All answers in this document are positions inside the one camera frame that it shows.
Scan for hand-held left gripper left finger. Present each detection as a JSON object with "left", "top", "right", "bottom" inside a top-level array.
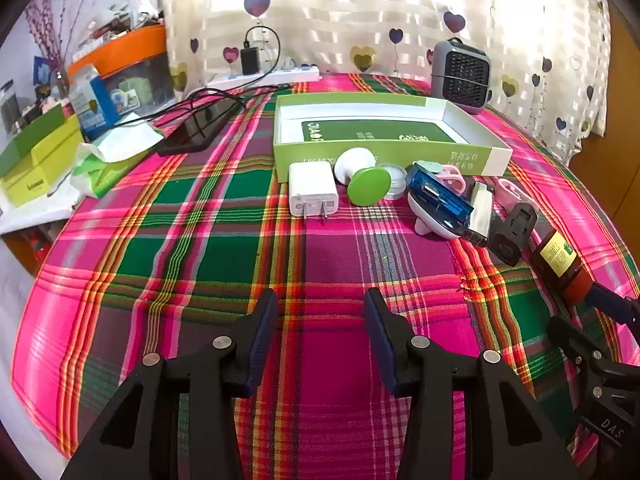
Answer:
[{"left": 60, "top": 287, "right": 279, "bottom": 480}]

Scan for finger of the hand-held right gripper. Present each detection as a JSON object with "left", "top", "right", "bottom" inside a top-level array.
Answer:
[
  {"left": 582, "top": 282, "right": 640, "bottom": 328},
  {"left": 546, "top": 316, "right": 621, "bottom": 403}
]

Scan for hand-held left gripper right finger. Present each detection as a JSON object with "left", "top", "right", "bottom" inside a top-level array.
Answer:
[{"left": 363, "top": 287, "right": 583, "bottom": 480}]

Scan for brown bottle with red cap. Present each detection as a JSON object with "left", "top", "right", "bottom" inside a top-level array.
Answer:
[{"left": 531, "top": 230, "right": 598, "bottom": 306}]

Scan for black plastic charger block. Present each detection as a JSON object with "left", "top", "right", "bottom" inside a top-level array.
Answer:
[{"left": 489, "top": 201, "right": 539, "bottom": 267}]

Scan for black and white round disc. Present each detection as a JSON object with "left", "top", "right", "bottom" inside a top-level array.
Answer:
[{"left": 407, "top": 195, "right": 466, "bottom": 238}]

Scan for blue card reader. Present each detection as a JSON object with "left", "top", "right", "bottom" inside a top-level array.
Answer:
[{"left": 405, "top": 165, "right": 475, "bottom": 231}]

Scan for silver and black case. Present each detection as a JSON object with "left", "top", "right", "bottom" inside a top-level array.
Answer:
[{"left": 462, "top": 181, "right": 497, "bottom": 247}]

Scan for green and white round knob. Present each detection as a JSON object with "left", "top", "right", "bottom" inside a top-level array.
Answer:
[{"left": 334, "top": 147, "right": 396, "bottom": 207}]

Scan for white charger plug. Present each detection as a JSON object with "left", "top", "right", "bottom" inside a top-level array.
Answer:
[{"left": 288, "top": 161, "right": 340, "bottom": 221}]

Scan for translucent white round cap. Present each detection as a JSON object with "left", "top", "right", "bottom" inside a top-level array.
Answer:
[{"left": 375, "top": 161, "right": 412, "bottom": 202}]

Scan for pink clip with teal oval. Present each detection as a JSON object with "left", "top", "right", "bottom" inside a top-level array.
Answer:
[{"left": 411, "top": 160, "right": 476, "bottom": 193}]

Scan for green and white cardboard box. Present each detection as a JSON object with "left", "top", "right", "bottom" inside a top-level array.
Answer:
[{"left": 272, "top": 92, "right": 513, "bottom": 184}]

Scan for wooden cabinet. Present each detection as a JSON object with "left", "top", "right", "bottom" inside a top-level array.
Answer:
[{"left": 570, "top": 15, "right": 640, "bottom": 301}]

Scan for black phone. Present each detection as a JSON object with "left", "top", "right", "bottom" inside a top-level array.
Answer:
[{"left": 157, "top": 97, "right": 241, "bottom": 157}]

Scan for green and white wipes packet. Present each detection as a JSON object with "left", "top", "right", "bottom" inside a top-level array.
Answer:
[{"left": 70, "top": 112, "right": 166, "bottom": 198}]

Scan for white power strip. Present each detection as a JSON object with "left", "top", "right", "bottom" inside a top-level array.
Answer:
[{"left": 207, "top": 64, "right": 321, "bottom": 92}]

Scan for yellow green boxes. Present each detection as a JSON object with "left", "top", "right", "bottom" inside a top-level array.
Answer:
[{"left": 0, "top": 117, "right": 86, "bottom": 209}]

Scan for grey mini fan heater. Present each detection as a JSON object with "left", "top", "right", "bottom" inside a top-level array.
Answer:
[{"left": 431, "top": 38, "right": 493, "bottom": 114}]

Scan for blue and white carton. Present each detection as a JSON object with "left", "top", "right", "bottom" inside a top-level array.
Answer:
[{"left": 70, "top": 65, "right": 121, "bottom": 142}]

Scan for dark green box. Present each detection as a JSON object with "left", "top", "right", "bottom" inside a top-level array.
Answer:
[{"left": 0, "top": 107, "right": 68, "bottom": 176}]

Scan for orange storage bin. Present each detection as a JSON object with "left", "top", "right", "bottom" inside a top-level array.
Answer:
[{"left": 67, "top": 24, "right": 176, "bottom": 111}]

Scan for heart print curtain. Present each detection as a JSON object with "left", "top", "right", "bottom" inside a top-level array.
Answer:
[{"left": 157, "top": 0, "right": 613, "bottom": 168}]

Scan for pile of small packets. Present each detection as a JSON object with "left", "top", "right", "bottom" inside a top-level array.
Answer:
[{"left": 72, "top": 0, "right": 166, "bottom": 58}]

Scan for purple flower branches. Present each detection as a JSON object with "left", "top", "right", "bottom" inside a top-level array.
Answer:
[{"left": 25, "top": 0, "right": 96, "bottom": 76}]

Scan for black cable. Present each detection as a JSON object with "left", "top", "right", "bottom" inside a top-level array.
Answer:
[{"left": 120, "top": 25, "right": 283, "bottom": 128}]

